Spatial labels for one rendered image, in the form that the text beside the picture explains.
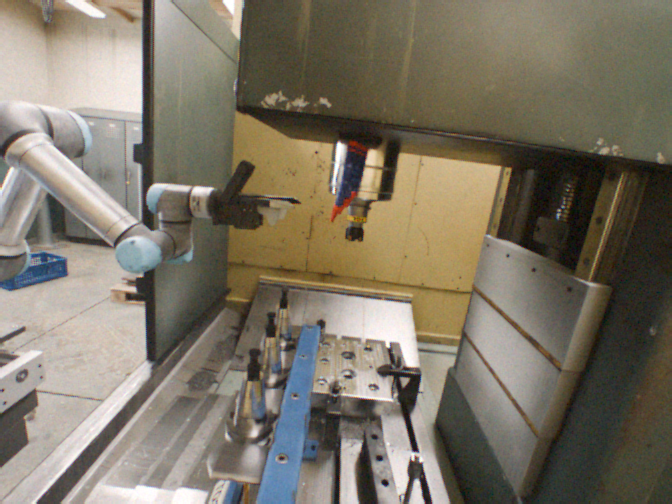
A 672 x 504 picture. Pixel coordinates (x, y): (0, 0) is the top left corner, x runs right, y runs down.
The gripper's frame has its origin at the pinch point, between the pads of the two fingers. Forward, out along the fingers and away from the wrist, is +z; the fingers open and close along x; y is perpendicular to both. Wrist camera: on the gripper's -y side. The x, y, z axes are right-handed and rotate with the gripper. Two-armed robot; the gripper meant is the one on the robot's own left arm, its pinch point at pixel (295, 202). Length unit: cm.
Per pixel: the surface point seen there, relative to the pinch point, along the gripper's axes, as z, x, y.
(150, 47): -48, -23, -39
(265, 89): -0.3, 32.7, -18.2
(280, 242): -21, -100, 34
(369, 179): 16.7, 8.0, -7.1
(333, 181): 9.0, 4.6, -5.9
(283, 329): 2.4, 23.6, 21.7
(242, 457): 2, 49, 25
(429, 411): 56, -39, 87
